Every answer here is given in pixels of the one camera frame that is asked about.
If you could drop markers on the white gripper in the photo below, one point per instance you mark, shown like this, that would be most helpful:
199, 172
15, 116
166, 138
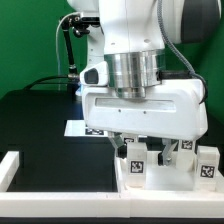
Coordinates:
172, 109

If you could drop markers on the white square tabletop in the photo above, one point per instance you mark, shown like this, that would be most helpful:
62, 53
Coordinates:
162, 178

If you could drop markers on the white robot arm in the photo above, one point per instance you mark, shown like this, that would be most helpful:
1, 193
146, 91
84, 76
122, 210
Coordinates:
127, 90

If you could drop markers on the white U-shaped fence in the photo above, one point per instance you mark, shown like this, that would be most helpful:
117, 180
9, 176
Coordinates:
124, 204

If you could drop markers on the white fiducial tag sheet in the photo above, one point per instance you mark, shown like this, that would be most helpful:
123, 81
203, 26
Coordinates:
78, 128

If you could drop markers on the camera on black mount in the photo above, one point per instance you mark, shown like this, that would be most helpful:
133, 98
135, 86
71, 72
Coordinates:
80, 23

